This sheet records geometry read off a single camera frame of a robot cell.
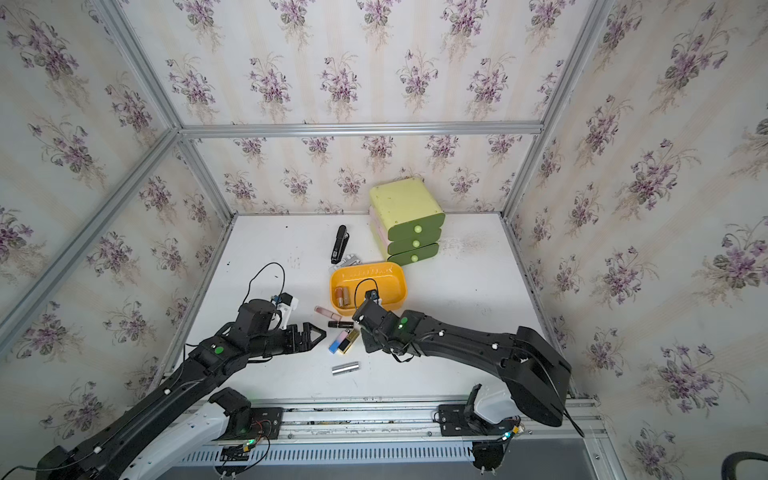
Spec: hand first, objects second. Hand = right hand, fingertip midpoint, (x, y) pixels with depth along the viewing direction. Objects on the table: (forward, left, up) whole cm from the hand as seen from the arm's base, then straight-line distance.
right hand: (373, 336), depth 81 cm
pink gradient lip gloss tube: (+10, +15, -7) cm, 19 cm away
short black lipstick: (+6, +11, -6) cm, 13 cm away
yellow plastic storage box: (+20, +9, -5) cm, 22 cm away
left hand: (-3, +14, +5) cm, 15 cm away
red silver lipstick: (+15, +12, -5) cm, 20 cm away
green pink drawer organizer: (+30, -9, +15) cm, 34 cm away
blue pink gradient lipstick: (-1, +12, -5) cm, 13 cm away
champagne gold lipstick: (+16, +10, -5) cm, 19 cm away
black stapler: (+37, +14, -3) cm, 39 cm away
